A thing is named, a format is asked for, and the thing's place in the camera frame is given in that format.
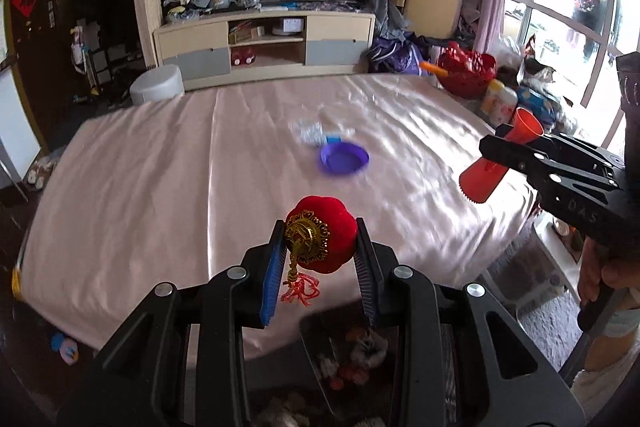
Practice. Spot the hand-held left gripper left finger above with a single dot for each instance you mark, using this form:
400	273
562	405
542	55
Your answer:
272	277

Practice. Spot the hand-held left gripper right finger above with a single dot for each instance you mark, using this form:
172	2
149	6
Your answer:
369	282

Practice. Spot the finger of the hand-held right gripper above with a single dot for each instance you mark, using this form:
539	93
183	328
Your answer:
510	155

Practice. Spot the coral plastic vase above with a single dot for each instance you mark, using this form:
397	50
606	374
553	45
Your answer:
480	182

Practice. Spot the red velvet lantern ornament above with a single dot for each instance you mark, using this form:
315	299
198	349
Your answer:
325	219

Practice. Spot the black trash bin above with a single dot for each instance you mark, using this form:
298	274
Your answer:
350	372

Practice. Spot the person's right hand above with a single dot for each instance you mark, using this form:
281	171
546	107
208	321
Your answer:
622	274

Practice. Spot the white bottle pink label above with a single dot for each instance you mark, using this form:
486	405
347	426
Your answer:
500	104

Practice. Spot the blue snack bag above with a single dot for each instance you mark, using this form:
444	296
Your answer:
535	107

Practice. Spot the red plastic basket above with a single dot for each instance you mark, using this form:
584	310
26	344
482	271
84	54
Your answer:
467	74

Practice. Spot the white plastic bag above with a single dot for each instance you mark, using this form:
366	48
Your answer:
507	52

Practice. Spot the pink tablecloth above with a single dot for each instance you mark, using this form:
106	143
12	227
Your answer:
200	187

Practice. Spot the orange plastic tube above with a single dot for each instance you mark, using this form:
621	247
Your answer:
434	68

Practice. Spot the grey rug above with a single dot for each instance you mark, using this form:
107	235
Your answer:
550	327

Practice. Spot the purple plastic bowl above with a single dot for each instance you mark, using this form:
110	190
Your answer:
345	159

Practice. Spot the person's leg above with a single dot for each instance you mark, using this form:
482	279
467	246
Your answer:
607	357

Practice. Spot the clear plastic wrapper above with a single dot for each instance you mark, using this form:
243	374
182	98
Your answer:
307	132

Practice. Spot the purple bag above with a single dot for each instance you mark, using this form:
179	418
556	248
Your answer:
395	57

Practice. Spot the grey clothes heap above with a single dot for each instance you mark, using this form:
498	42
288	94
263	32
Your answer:
387	14

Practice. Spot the blue plush toy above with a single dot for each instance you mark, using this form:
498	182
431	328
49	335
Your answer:
65	349

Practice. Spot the red toy car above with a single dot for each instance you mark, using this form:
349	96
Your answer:
243	58

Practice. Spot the white round stool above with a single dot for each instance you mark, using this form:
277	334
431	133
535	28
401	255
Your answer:
157	87

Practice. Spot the small cardboard box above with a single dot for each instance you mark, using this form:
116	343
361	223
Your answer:
246	33

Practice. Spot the white device box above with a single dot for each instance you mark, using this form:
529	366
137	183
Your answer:
287	27

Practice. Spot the beige television cabinet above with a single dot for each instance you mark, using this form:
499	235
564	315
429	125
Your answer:
192	39

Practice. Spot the plush slippers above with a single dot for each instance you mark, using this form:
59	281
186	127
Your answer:
42	171

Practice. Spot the dark wooden door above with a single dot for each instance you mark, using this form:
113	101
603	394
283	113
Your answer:
45	47

